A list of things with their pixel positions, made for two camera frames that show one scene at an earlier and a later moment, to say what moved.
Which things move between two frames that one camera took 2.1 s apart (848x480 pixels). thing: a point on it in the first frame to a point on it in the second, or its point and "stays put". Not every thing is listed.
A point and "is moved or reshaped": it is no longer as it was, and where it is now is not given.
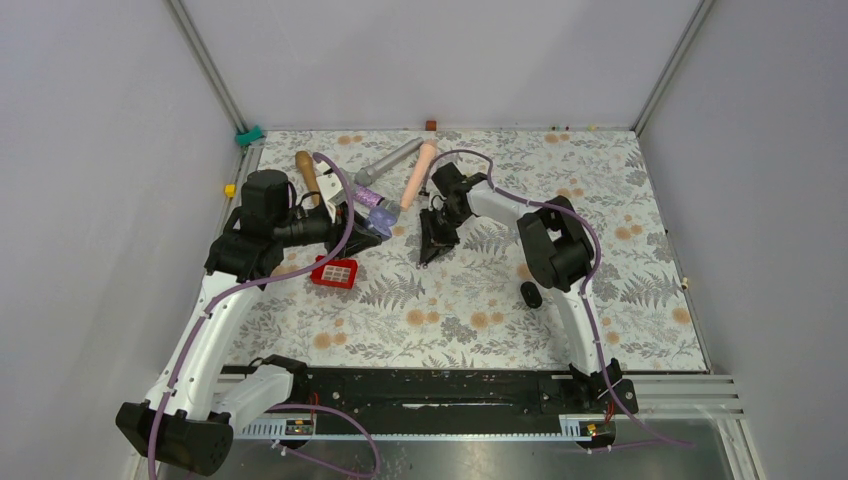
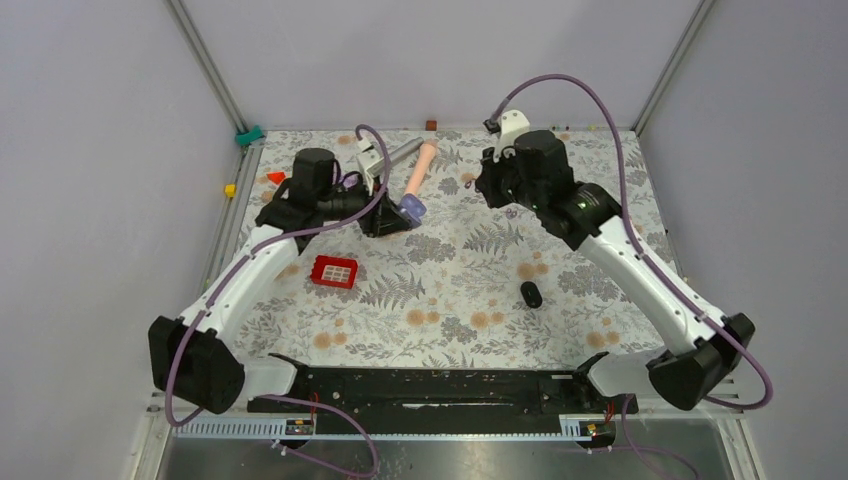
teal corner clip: [244, 139] stays put
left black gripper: [361, 235] to [383, 218]
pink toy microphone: [426, 155] stays put
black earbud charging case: [531, 295] stays put
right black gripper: [434, 243] to [486, 182]
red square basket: [336, 272] stays put
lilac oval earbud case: [381, 220] is moved or reshaped
